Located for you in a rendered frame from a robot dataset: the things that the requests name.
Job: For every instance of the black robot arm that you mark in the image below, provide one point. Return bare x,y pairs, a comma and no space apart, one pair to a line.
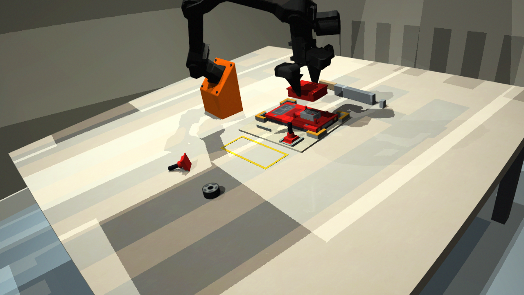
301,15

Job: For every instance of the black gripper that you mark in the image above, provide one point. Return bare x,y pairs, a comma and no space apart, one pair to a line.
291,72

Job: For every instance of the black toy tyre with white hub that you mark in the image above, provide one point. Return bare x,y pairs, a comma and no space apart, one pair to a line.
211,191

